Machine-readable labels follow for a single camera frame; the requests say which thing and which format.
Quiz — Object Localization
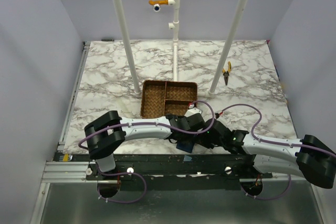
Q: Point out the blue leather card holder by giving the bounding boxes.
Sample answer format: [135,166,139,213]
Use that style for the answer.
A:
[176,142,194,153]

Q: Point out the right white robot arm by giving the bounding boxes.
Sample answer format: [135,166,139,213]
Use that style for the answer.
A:
[197,120,335,189]

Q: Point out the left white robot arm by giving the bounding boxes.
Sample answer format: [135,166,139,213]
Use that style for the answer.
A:
[78,111,205,179]

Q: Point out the woven brown divided tray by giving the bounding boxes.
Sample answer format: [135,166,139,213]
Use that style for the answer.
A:
[140,80,198,119]

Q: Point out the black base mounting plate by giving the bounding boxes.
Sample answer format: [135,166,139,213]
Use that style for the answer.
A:
[62,154,272,191]

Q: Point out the right white slanted pipe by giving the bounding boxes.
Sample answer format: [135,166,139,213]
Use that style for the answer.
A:
[207,0,248,98]

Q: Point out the white slanted pipe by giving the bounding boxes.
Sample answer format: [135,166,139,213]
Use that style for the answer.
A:
[207,0,248,98]
[113,0,141,97]

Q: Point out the small blue white ball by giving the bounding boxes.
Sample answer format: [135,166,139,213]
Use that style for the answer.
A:
[153,4,161,12]

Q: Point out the centre white pipe stand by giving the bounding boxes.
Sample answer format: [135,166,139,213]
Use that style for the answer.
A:
[168,0,180,82]

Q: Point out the orange hook peg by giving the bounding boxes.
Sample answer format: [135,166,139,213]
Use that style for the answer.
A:
[149,0,169,6]

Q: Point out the left white slanted pipe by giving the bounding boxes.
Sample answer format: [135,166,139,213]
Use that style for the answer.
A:
[113,0,141,97]

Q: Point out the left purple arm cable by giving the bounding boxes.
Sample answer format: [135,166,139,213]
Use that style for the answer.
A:
[78,100,215,151]

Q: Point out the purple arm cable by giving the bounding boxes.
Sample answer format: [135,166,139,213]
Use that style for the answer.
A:
[78,100,215,151]
[214,104,336,161]

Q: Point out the yellow handled pliers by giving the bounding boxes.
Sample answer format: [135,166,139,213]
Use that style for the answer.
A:
[222,61,232,86]

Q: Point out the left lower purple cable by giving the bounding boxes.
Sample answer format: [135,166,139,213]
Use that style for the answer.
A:
[97,170,147,204]

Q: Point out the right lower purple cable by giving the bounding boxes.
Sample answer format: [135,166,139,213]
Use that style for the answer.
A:
[244,174,292,200]

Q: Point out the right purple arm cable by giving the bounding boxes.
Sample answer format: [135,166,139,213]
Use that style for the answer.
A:
[214,104,336,161]

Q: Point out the aluminium rail frame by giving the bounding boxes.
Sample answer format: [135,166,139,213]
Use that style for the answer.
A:
[41,41,91,184]

